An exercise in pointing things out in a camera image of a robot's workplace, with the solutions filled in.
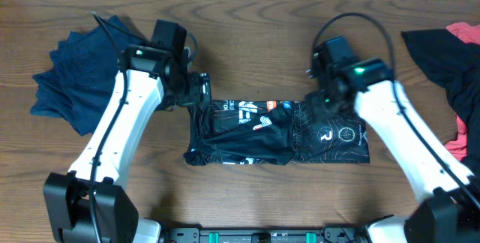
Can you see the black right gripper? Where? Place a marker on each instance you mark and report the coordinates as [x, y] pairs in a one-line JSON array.
[[317, 111]]

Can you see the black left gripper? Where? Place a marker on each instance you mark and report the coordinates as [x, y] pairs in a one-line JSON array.
[[200, 94]]

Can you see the black orange patterned jersey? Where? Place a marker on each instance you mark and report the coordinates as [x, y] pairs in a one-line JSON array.
[[278, 132]]

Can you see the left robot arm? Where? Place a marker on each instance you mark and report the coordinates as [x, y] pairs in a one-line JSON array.
[[89, 203]]

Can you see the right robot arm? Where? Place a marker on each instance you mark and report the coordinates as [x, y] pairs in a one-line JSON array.
[[447, 192]]

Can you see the folded navy blue shirt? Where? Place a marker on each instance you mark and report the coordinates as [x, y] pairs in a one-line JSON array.
[[80, 83]]

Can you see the plain black shirt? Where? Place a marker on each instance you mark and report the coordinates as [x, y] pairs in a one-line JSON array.
[[436, 53]]

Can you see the red cloth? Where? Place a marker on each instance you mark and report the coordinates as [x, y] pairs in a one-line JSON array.
[[466, 146]]

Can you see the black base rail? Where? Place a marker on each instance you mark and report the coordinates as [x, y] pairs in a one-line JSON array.
[[327, 234]]

